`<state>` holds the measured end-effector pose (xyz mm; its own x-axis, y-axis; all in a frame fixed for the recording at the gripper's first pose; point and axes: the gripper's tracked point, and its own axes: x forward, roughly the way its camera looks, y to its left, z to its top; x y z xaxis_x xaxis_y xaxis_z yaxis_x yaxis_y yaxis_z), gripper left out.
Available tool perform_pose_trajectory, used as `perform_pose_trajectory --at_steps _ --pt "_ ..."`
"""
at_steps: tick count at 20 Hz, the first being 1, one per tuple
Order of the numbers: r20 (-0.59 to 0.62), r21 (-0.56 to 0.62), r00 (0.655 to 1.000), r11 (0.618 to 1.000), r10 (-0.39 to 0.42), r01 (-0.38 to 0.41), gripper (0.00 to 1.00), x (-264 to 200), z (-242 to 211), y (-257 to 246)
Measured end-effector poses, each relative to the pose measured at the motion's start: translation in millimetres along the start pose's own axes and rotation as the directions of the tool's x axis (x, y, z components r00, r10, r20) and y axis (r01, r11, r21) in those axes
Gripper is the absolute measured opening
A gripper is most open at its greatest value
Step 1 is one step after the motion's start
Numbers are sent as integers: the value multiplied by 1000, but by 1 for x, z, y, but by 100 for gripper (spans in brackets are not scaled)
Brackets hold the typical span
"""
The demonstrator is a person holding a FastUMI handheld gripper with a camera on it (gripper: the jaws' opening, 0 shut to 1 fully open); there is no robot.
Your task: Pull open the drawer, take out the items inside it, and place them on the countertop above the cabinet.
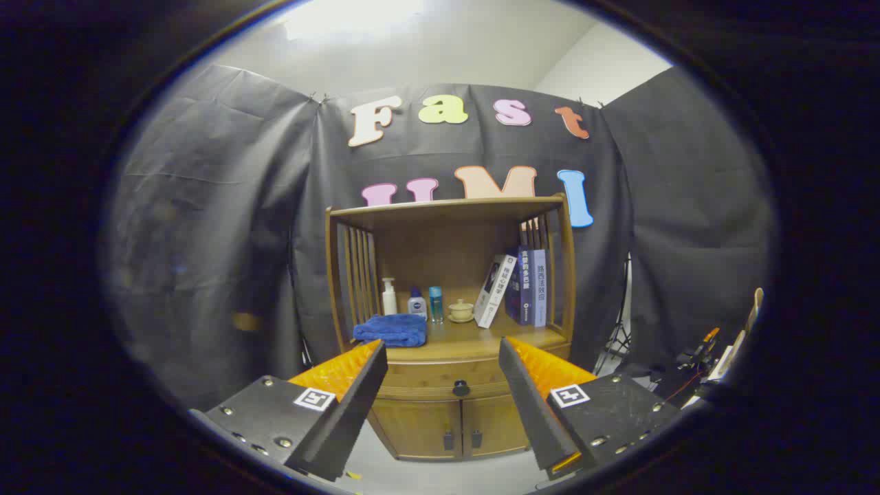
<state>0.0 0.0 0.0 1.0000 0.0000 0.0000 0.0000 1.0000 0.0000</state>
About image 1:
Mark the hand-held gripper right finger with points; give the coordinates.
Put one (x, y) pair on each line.
(533, 412)

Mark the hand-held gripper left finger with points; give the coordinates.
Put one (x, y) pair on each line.
(350, 419)

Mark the wooden countertop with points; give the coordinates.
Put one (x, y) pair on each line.
(467, 337)

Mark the wooden cabinet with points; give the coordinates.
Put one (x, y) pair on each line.
(440, 254)

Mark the blue towel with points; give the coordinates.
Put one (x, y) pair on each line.
(392, 330)

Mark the black tripod stand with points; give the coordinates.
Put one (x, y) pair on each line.
(622, 337)

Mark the pale blue book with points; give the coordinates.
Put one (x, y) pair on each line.
(540, 289)

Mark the dark blue book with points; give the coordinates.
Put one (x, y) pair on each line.
(524, 289)

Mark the white pump bottle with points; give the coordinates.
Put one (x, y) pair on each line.
(390, 301)

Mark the beige lidded tea cup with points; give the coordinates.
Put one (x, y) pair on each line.
(460, 311)

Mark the white book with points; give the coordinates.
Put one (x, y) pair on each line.
(495, 292)

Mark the white bottle with blue cap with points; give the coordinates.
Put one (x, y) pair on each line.
(416, 306)

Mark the clear blue bottle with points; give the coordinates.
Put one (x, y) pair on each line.
(436, 306)

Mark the orange and black clamp tool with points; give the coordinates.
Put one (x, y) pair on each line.
(698, 354)

